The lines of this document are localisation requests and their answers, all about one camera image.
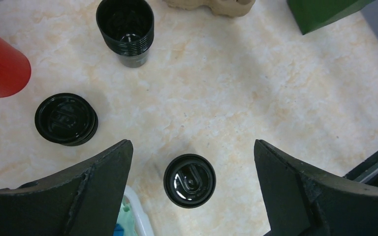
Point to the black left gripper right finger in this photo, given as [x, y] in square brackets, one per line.
[303, 200]

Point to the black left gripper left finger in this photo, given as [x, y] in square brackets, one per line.
[82, 200]

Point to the black cup lid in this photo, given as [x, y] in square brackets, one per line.
[189, 180]

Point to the green brown paper bag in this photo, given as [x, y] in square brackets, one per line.
[311, 15]

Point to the mint green cloth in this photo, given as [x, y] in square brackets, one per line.
[126, 219]

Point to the blue cloth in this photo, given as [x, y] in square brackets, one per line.
[118, 230]

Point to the white plastic basket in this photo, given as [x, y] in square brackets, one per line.
[142, 225]

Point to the red cup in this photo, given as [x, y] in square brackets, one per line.
[15, 70]

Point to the cardboard cup carrier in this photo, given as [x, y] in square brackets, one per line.
[229, 8]

